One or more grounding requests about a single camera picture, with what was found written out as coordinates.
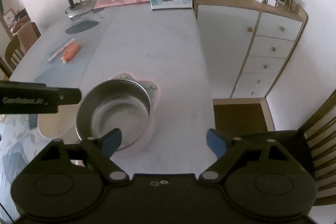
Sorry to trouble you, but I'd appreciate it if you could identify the orange tube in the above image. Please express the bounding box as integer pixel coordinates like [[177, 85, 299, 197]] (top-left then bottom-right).
[[61, 42, 80, 63]]

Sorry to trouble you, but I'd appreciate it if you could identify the patterned table runner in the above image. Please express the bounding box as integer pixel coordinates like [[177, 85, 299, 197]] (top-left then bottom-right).
[[0, 3, 121, 214]]

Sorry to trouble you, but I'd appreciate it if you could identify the pink white pen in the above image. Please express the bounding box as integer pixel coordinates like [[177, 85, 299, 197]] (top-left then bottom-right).
[[47, 39, 75, 63]]

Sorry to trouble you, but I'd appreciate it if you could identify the pink steel-lined handled bowl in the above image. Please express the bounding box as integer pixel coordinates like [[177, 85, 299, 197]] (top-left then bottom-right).
[[75, 73, 159, 151]]

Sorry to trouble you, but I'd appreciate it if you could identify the white drawer cabinet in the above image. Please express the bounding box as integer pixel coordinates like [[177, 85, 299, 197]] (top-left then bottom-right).
[[195, 0, 308, 104]]

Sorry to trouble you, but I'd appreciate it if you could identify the wooden chair with pink cloth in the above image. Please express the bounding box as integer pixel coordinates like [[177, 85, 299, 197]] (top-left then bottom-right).
[[5, 22, 41, 72]]

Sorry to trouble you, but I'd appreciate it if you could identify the wooden slatted chair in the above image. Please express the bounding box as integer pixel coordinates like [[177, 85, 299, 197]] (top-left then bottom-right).
[[265, 90, 336, 208]]

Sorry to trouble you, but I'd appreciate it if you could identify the cream ceramic bowl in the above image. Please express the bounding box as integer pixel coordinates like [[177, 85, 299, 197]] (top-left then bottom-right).
[[38, 104, 79, 139]]

